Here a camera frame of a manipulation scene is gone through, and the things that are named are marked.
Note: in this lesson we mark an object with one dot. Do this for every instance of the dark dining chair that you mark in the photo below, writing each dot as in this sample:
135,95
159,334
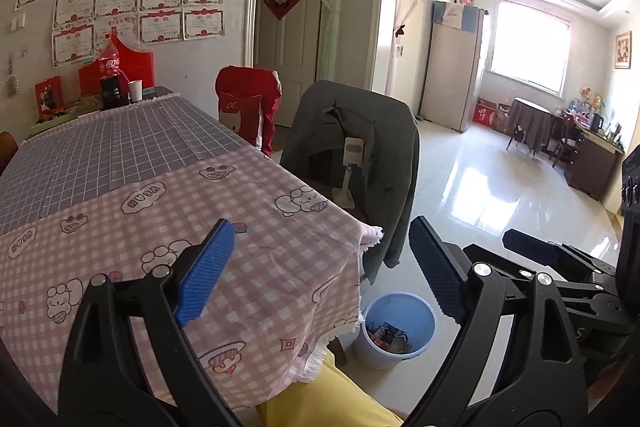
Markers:
320,184

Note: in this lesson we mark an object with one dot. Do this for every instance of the red carton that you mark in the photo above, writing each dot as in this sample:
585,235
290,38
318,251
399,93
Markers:
484,114

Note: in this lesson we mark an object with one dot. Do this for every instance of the round table with brown cloth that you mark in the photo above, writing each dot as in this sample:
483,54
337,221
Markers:
530,122

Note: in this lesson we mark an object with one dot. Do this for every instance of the blue plastic bin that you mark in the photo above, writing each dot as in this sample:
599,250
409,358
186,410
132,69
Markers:
372,357

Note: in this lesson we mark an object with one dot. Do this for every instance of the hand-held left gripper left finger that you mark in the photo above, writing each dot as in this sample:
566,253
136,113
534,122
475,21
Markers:
207,269

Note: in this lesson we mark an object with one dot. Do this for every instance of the small framed wall picture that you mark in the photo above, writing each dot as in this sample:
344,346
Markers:
622,51

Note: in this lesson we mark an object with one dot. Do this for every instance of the white device on stand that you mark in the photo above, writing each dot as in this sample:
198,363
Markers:
354,152

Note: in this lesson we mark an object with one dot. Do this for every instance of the white light switch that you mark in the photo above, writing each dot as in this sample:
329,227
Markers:
18,24

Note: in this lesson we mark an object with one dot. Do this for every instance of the beige refrigerator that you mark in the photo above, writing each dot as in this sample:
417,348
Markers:
450,77

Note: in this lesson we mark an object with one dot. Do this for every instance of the red diamond door decoration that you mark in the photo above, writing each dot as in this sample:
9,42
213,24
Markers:
281,0

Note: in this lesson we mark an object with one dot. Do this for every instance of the red photo card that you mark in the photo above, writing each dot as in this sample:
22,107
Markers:
48,94

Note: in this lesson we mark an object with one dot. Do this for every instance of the electric kettle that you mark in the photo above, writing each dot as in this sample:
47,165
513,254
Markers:
597,123

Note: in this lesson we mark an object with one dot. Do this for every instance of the pink checked tablecloth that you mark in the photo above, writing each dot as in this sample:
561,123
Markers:
280,257

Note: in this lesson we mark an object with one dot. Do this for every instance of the brown carton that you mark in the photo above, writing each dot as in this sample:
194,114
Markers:
501,121

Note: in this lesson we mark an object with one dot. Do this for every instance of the colourful toy figurines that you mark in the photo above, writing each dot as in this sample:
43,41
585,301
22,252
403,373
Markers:
590,104

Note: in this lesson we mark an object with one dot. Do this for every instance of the dark wooden chair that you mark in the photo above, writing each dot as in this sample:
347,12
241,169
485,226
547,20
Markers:
567,139

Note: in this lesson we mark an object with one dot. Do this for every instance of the cola bottle with red label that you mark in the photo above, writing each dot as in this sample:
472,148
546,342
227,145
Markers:
110,67

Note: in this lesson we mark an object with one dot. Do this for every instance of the white paper cup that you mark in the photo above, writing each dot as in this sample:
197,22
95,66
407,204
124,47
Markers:
135,91

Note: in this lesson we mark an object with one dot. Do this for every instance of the red gift box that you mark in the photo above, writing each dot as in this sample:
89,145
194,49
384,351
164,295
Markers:
137,62

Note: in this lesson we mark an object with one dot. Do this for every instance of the hanging wall ornament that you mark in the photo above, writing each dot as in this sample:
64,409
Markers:
12,84

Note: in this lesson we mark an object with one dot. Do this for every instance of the brown wooden chair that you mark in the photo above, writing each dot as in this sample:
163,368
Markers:
7,152

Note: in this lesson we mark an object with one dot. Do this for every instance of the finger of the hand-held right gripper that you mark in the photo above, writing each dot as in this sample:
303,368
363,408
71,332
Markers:
500,262
530,244

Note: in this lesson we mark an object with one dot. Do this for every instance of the blue cloth cover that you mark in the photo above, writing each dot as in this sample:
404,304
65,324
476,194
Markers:
455,14

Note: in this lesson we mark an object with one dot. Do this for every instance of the dark wooden cabinet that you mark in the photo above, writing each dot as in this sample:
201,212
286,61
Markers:
592,162

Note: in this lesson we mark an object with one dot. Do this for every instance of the bright window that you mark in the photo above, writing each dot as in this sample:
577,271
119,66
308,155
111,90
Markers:
530,47

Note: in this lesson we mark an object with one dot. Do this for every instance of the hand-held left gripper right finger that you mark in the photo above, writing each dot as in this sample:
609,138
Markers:
435,267

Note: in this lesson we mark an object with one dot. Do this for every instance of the green flat boxes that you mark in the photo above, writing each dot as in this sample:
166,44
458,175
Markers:
55,119

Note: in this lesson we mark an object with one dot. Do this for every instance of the white door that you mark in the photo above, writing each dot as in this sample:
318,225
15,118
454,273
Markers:
290,67

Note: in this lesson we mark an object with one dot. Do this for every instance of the chair with grey jacket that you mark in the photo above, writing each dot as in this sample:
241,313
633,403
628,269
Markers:
350,117

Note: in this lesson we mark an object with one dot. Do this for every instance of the grey grid tablecloth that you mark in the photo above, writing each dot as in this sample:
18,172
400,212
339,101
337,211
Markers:
125,147

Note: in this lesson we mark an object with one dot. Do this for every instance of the person's yellow trouser leg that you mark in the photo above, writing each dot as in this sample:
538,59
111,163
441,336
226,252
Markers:
320,407

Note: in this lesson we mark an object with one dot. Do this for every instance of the dark flat box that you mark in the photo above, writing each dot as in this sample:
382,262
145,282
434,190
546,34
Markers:
157,93

